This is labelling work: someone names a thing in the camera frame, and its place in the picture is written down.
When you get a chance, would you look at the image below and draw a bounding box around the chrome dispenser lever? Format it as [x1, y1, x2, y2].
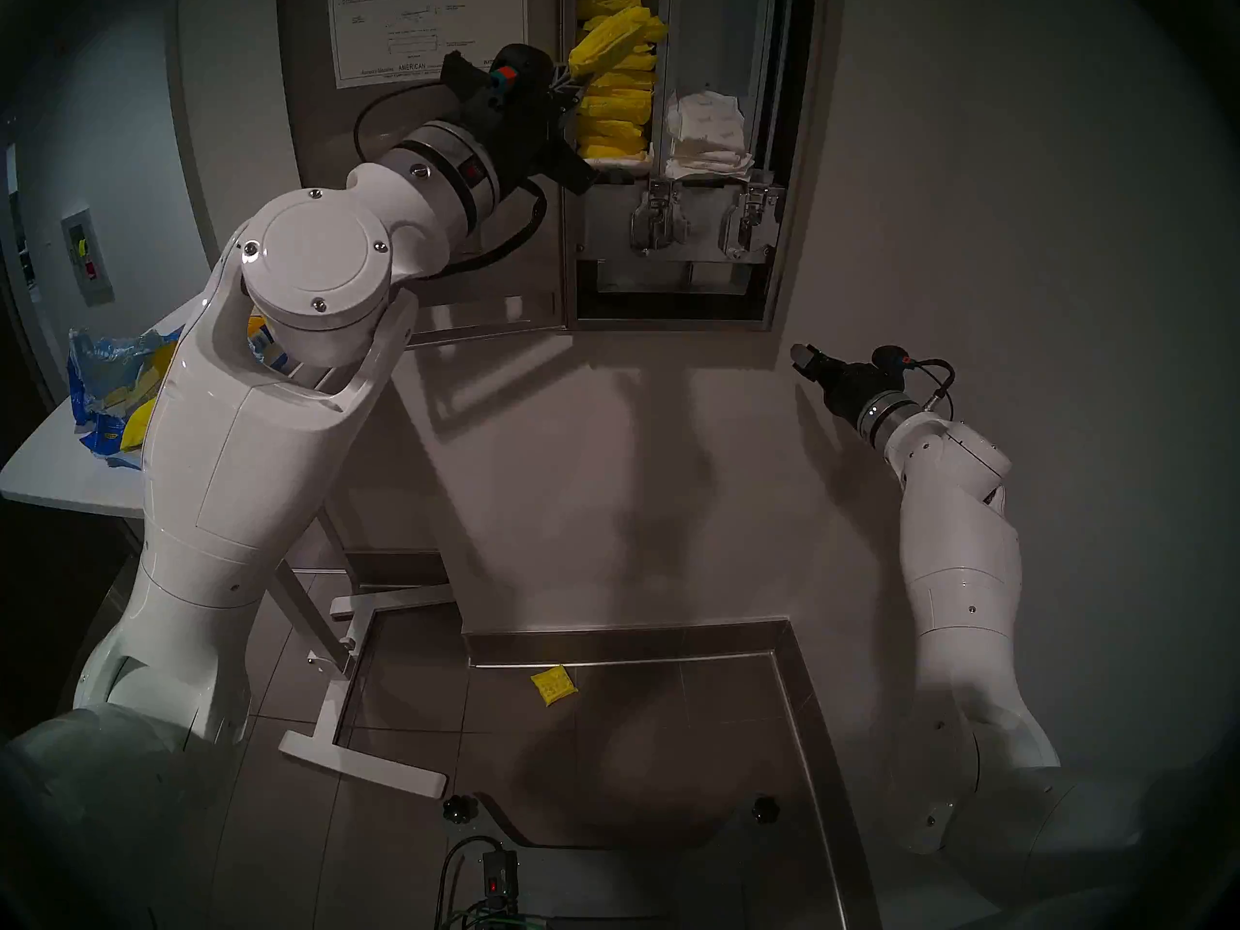
[630, 184, 691, 258]
[719, 184, 786, 263]

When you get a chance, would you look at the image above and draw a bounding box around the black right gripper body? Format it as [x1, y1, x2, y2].
[819, 358, 897, 425]

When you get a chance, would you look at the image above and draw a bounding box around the steel wall dispenser cabinet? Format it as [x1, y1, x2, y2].
[560, 0, 826, 333]

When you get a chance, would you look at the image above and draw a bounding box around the grey wall alarm panel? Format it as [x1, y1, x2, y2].
[61, 206, 115, 307]

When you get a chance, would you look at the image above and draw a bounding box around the grey robot base platform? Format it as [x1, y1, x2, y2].
[484, 792, 776, 930]

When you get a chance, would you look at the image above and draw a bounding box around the white printed instruction sheet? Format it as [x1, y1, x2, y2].
[326, 0, 532, 89]

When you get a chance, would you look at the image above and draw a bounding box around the thin black camera cable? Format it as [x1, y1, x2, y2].
[911, 359, 957, 420]
[354, 80, 449, 164]

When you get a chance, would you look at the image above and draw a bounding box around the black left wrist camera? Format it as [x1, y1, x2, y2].
[484, 43, 558, 115]

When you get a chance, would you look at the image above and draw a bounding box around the torn blue pad package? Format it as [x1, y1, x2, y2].
[66, 313, 292, 469]

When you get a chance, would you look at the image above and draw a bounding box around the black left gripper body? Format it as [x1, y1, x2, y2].
[441, 50, 599, 199]

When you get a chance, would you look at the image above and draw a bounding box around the green base cable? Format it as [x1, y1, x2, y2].
[455, 899, 543, 930]

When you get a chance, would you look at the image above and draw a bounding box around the thick black gripper cable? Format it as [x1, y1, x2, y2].
[426, 177, 548, 280]

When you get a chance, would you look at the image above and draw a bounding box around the white overbed table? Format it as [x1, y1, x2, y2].
[0, 289, 456, 800]

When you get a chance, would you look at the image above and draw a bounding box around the black base cable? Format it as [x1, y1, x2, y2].
[436, 834, 505, 930]

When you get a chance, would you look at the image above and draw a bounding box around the dark cabinet with steel edge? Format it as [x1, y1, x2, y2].
[0, 497, 146, 735]

